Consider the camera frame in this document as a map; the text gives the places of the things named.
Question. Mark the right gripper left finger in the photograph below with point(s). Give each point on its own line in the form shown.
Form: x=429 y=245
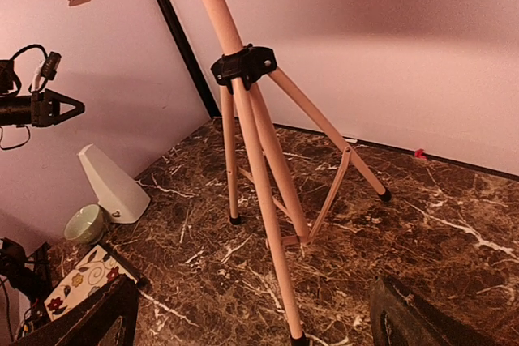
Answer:
x=90 y=321

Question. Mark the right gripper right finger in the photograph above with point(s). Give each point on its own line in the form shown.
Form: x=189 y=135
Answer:
x=399 y=316

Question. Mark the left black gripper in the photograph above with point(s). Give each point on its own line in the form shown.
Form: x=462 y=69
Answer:
x=49 y=108

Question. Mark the pink music stand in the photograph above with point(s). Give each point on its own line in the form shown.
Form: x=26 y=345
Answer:
x=237 y=72

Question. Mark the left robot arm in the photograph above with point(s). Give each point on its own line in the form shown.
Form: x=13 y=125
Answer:
x=15 y=109

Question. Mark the floral square plate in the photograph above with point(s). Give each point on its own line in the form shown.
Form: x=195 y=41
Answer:
x=98 y=267

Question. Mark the pale green bowl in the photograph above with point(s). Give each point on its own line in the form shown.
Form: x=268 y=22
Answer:
x=86 y=226

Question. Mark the white metronome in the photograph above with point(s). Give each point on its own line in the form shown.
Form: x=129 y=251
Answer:
x=118 y=193

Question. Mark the small pink clip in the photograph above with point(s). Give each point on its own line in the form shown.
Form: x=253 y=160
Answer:
x=420 y=154

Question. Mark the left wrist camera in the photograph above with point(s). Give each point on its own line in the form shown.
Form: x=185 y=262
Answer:
x=45 y=72

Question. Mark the left black frame post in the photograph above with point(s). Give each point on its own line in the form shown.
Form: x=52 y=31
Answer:
x=195 y=72

